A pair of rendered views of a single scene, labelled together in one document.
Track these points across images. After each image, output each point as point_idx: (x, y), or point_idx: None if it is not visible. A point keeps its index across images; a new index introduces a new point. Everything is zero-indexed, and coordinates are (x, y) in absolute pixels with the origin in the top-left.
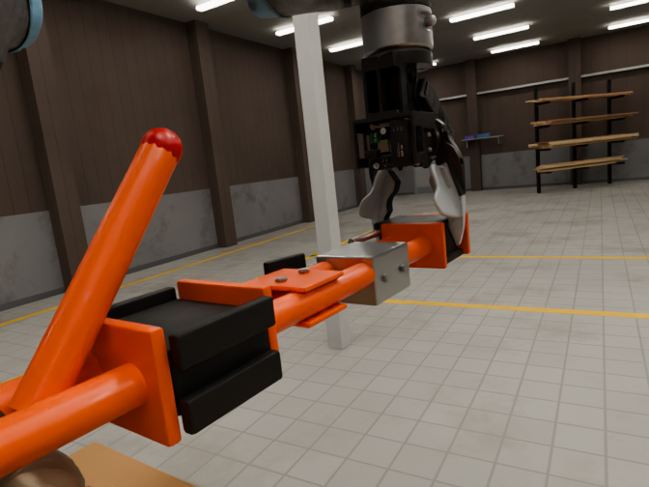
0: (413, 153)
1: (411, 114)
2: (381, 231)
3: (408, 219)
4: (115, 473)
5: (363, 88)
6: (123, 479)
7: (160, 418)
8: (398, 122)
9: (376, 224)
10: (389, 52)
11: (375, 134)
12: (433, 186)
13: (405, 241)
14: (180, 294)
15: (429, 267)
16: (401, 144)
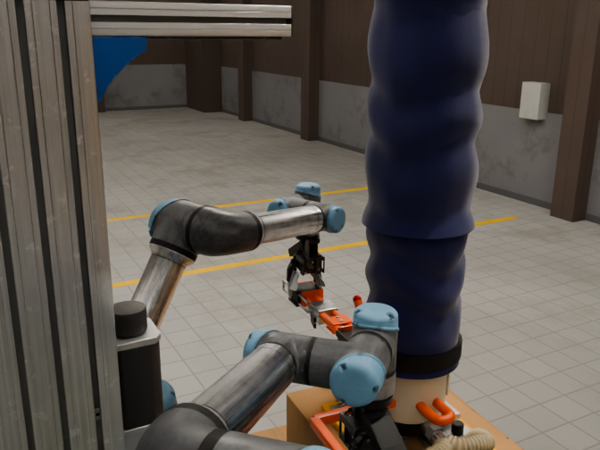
0: (323, 270)
1: (324, 258)
2: (302, 295)
3: (304, 287)
4: (312, 391)
5: (308, 249)
6: (317, 390)
7: None
8: (319, 260)
9: (297, 292)
10: (319, 238)
11: (308, 263)
12: (312, 275)
13: (310, 296)
14: (339, 330)
15: None
16: (319, 267)
